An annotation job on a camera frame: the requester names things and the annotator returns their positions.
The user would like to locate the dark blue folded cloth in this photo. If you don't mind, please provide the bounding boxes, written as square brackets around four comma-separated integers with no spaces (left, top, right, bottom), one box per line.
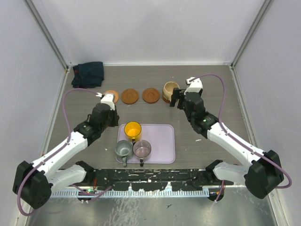
[71,62,104,89]

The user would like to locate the woven rattan coaster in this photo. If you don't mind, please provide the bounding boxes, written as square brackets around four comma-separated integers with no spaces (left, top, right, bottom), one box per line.
[104,90,119,103]

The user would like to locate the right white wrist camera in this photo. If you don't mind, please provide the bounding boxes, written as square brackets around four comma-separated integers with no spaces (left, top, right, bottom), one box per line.
[184,77,203,94]

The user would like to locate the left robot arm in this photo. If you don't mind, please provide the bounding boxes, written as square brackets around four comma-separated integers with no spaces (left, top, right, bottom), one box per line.
[13,103,119,210]

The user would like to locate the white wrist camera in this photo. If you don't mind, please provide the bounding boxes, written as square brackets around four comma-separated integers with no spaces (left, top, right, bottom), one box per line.
[95,93,115,111]
[184,77,203,94]

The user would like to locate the grey-green ceramic mug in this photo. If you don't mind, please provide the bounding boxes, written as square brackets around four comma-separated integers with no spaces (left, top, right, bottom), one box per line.
[115,140,134,167]

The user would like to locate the beige ceramic mug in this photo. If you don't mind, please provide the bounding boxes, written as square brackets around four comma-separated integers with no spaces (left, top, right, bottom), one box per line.
[163,81,179,101]

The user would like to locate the purple glass mug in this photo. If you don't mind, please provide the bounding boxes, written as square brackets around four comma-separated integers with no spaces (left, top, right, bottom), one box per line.
[133,140,152,167]

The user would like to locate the brown wooden saucer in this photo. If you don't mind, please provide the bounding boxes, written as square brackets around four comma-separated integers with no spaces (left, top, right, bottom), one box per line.
[121,89,139,105]
[142,88,160,104]
[162,95,170,103]

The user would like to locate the lavender plastic tray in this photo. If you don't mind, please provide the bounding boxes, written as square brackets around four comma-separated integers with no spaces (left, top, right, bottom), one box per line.
[116,124,176,164]

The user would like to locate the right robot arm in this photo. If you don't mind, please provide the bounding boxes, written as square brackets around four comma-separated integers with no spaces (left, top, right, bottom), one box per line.
[170,88,284,199]

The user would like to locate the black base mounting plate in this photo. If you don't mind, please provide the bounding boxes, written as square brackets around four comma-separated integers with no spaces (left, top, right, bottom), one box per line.
[75,169,222,192]

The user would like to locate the slotted cable duct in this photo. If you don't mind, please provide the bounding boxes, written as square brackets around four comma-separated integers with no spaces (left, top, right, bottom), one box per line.
[51,188,209,198]

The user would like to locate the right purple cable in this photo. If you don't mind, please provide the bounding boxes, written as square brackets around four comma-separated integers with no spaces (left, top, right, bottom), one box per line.
[187,73,293,203]

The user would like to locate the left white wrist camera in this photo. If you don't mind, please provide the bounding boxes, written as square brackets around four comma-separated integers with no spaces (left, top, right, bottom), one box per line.
[95,93,115,111]

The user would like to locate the yellow glass mug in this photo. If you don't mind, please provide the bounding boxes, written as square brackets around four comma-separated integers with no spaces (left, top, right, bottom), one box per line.
[124,121,142,143]

